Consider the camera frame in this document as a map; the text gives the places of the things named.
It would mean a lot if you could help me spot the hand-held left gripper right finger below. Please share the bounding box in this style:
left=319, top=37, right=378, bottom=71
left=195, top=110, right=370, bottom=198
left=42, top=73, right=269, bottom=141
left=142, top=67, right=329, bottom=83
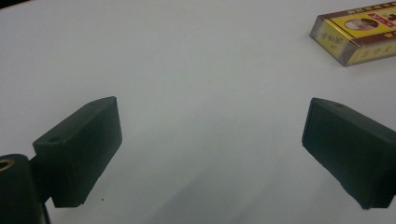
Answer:
left=301, top=97, right=396, bottom=210

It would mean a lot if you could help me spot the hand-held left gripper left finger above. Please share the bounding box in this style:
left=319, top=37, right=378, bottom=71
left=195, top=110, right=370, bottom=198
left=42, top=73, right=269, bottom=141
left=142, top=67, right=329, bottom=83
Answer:
left=32, top=95, right=123, bottom=209

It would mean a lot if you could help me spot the yellow and brown box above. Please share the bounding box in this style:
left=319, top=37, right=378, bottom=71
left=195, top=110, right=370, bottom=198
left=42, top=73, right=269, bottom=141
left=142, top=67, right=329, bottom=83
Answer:
left=309, top=0, right=396, bottom=67

